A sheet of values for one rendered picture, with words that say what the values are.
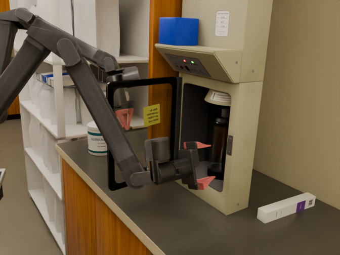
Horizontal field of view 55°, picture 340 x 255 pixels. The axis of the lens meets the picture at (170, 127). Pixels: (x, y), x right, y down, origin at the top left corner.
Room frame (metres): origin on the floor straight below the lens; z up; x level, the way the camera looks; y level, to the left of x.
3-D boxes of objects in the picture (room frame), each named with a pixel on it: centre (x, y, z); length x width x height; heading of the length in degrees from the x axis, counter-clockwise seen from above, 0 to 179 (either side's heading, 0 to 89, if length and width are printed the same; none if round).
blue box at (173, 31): (1.19, -0.02, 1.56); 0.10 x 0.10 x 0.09; 35
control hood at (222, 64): (1.12, -0.07, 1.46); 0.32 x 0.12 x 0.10; 35
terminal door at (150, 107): (1.16, 0.10, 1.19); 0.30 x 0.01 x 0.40; 131
